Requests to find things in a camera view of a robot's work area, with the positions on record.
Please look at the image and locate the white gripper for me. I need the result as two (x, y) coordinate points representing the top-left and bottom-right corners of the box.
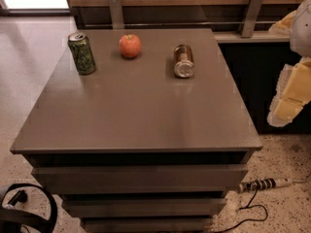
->
(267, 0), (311, 127)

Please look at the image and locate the orange soda can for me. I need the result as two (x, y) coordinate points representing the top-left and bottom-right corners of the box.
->
(174, 44), (194, 79)

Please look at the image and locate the green soda can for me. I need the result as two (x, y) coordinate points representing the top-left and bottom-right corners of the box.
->
(67, 31), (96, 75)

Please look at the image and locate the white power strip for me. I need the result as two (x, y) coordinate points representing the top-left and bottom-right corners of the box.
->
(238, 178), (293, 193)

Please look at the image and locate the red apple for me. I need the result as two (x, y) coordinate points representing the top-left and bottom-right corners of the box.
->
(119, 34), (141, 58)

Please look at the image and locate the grey drawer cabinet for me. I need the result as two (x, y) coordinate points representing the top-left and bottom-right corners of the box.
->
(12, 29), (261, 233)

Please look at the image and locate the right metal bracket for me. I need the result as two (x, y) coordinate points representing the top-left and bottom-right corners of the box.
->
(240, 0), (263, 38)

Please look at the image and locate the metal bracket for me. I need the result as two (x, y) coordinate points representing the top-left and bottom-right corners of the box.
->
(240, 0), (263, 38)
(108, 0), (124, 29)

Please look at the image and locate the black power cable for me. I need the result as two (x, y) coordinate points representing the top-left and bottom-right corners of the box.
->
(212, 187), (269, 233)

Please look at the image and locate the left metal bracket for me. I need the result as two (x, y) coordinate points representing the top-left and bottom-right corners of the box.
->
(108, 0), (124, 29)

